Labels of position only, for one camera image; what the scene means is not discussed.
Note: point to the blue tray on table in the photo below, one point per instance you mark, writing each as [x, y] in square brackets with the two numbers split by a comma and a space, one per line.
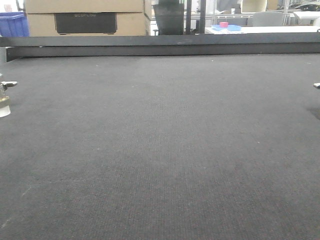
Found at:
[230, 28]

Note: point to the large cardboard box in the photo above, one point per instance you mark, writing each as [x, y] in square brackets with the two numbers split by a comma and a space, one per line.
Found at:
[61, 18]

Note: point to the white background table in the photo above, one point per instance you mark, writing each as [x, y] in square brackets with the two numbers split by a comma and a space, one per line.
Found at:
[258, 30]

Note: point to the pink tape roll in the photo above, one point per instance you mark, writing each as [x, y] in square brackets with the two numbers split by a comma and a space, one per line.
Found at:
[223, 24]

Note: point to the black conveyor side rail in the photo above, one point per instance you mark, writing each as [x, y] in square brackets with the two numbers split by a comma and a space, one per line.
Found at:
[163, 45]

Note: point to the blue plastic crate background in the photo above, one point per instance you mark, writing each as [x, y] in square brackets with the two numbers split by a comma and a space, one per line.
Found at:
[14, 24]

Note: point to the black vertical post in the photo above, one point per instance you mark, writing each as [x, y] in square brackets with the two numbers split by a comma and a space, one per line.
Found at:
[188, 17]

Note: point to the black bin background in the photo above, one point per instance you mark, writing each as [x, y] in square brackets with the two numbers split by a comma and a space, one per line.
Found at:
[169, 18]

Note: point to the grey office chair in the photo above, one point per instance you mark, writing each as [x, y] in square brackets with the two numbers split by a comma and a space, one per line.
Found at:
[267, 19]

